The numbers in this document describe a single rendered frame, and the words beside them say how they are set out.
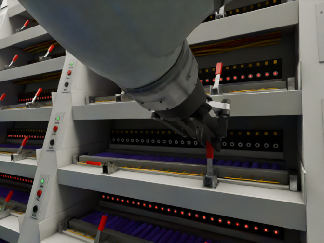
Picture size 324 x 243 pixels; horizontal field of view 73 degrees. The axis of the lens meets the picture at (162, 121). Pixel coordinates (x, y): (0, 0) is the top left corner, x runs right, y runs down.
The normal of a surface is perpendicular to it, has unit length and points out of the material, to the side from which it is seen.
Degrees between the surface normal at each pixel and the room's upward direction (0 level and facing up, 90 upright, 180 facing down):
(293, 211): 111
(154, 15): 144
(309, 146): 90
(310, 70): 90
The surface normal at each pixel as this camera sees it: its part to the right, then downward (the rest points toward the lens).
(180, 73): 0.69, 0.40
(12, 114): -0.48, 0.08
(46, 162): -0.47, -0.28
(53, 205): 0.88, -0.01
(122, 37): 0.34, 0.75
